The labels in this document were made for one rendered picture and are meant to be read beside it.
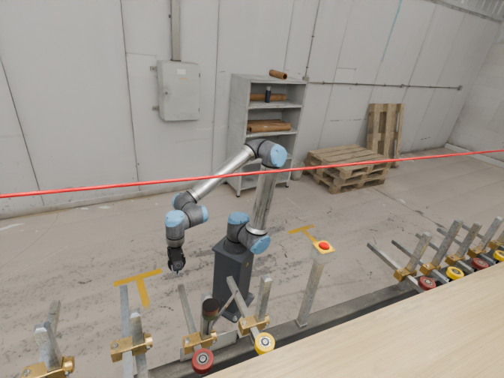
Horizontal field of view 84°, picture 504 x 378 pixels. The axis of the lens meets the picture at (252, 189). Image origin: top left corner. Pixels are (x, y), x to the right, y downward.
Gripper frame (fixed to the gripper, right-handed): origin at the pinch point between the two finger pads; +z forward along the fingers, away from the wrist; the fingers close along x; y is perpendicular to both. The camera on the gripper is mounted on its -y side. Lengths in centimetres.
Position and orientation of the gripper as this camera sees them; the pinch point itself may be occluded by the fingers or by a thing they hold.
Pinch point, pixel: (177, 274)
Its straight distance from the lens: 159.6
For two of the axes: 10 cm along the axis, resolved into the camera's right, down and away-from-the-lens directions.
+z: -1.1, 8.7, 4.8
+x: -9.0, 1.2, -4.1
